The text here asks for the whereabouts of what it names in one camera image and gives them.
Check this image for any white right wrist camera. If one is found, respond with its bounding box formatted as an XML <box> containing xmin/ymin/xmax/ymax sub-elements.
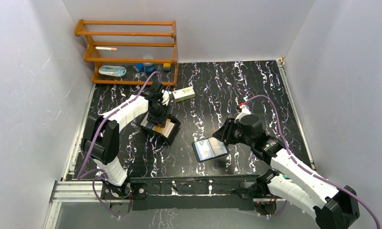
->
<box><xmin>236</xmin><ymin>103</ymin><xmax>251</xmax><ymax>120</ymax></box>

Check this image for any aluminium frame rail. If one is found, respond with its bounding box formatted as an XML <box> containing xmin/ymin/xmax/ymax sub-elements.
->
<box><xmin>43</xmin><ymin>180</ymin><xmax>115</xmax><ymax>229</ymax></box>

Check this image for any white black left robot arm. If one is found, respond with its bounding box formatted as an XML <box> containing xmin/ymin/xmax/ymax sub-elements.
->
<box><xmin>81</xmin><ymin>82</ymin><xmax>178</xmax><ymax>198</ymax></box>

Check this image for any small blue block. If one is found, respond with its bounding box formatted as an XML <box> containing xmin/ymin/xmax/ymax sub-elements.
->
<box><xmin>134</xmin><ymin>63</ymin><xmax>144</xmax><ymax>73</ymax></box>

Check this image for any blue white plastic package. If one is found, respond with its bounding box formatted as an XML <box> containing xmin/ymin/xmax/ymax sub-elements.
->
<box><xmin>98</xmin><ymin>65</ymin><xmax>127</xmax><ymax>77</ymax></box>

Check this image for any wooden shelf rack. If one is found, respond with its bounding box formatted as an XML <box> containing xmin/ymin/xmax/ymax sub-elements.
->
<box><xmin>74</xmin><ymin>19</ymin><xmax>178</xmax><ymax>86</ymax></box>

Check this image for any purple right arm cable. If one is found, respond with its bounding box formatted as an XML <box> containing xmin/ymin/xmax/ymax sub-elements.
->
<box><xmin>239</xmin><ymin>94</ymin><xmax>382</xmax><ymax>229</ymax></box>

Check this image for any blue jar clear lid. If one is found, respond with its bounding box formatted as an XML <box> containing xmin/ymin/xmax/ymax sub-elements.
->
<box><xmin>143</xmin><ymin>55</ymin><xmax>155</xmax><ymax>73</ymax></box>

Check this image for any small yellow black block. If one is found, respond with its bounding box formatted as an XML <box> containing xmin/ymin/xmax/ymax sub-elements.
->
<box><xmin>163</xmin><ymin>63</ymin><xmax>172</xmax><ymax>72</ymax></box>

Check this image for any black card holder box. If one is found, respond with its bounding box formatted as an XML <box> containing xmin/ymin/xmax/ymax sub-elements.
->
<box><xmin>137</xmin><ymin>113</ymin><xmax>181</xmax><ymax>146</ymax></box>

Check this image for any white pink marker pen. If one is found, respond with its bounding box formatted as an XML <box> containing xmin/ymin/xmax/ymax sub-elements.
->
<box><xmin>95</xmin><ymin>46</ymin><xmax>117</xmax><ymax>51</ymax></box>

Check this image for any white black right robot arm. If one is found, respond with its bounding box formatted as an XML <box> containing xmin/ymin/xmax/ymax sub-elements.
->
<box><xmin>213</xmin><ymin>114</ymin><xmax>360</xmax><ymax>229</ymax></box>

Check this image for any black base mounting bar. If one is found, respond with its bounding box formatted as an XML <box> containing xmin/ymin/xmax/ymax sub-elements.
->
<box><xmin>101</xmin><ymin>175</ymin><xmax>289</xmax><ymax>212</ymax></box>

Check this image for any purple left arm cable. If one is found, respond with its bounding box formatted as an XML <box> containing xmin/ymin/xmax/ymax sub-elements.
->
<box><xmin>77</xmin><ymin>71</ymin><xmax>161</xmax><ymax>219</ymax></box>

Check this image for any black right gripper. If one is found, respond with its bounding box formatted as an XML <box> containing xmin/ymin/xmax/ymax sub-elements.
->
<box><xmin>212</xmin><ymin>117</ymin><xmax>254</xmax><ymax>147</ymax></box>

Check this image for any white green red carton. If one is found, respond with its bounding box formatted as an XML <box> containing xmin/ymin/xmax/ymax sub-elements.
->
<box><xmin>173</xmin><ymin>86</ymin><xmax>195</xmax><ymax>102</ymax></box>

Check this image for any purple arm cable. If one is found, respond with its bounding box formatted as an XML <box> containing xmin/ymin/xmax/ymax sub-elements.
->
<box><xmin>239</xmin><ymin>94</ymin><xmax>382</xmax><ymax>229</ymax></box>
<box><xmin>77</xmin><ymin>71</ymin><xmax>161</xmax><ymax>219</ymax></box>

